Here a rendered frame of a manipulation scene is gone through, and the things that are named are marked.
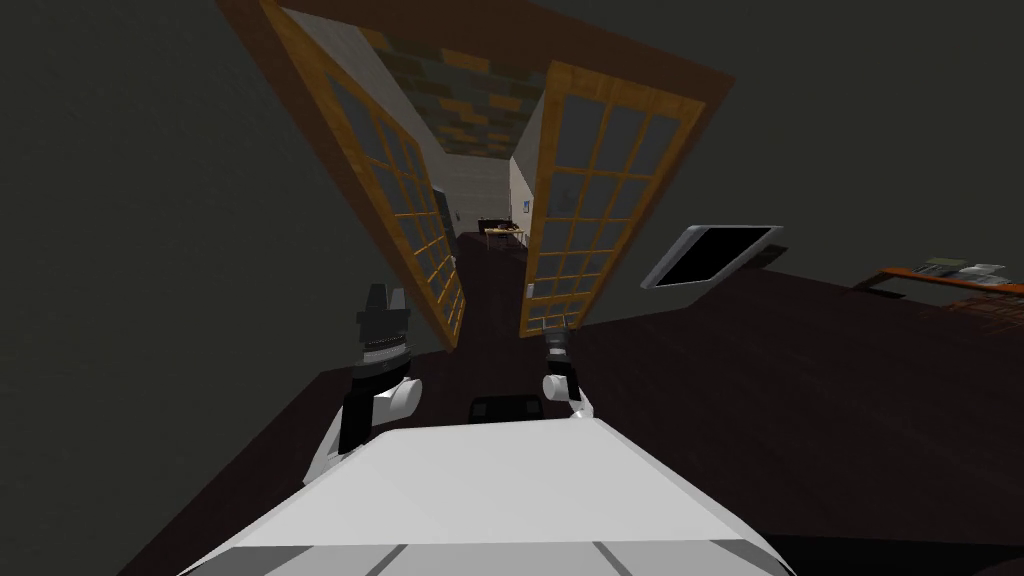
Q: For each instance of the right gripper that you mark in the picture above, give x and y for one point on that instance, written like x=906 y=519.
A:
x=557 y=336

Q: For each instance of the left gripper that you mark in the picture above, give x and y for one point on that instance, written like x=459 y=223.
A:
x=384 y=324

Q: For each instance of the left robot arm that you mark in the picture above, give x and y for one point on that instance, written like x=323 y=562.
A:
x=376 y=400

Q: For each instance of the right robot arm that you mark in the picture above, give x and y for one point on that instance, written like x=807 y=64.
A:
x=562 y=384

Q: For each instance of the light wooden table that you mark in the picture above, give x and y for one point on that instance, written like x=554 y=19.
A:
x=504 y=233

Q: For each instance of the wooden glass-paned door leaf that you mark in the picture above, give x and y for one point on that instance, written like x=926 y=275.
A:
x=596 y=200
x=384 y=184

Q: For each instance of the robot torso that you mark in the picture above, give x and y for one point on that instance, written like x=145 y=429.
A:
x=496 y=496

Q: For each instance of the orange wooden desk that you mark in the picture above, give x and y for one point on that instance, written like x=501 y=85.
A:
x=952 y=282

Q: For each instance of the black screen with grey frame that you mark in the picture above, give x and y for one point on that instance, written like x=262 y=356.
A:
x=712 y=256

